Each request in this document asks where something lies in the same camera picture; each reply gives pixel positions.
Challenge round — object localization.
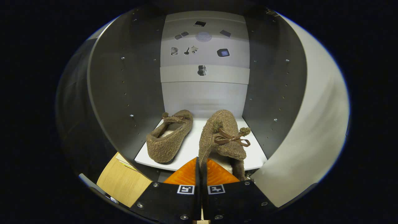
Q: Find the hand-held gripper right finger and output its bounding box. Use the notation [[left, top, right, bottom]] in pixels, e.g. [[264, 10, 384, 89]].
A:
[[202, 159, 279, 223]]

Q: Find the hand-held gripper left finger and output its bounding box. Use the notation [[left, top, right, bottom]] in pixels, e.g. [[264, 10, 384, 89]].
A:
[[129, 157, 202, 224]]

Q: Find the brown fuzzy shoe with bow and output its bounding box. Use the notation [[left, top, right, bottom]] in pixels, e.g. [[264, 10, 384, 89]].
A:
[[198, 109, 251, 181], [146, 110, 194, 164]]

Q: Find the dark grey shoe cabinet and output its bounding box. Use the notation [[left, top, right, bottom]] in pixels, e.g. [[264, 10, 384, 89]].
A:
[[87, 5, 308, 184]]

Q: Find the white cabinet shelf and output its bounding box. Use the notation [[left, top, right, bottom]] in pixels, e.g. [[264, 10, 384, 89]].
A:
[[134, 117, 268, 171]]

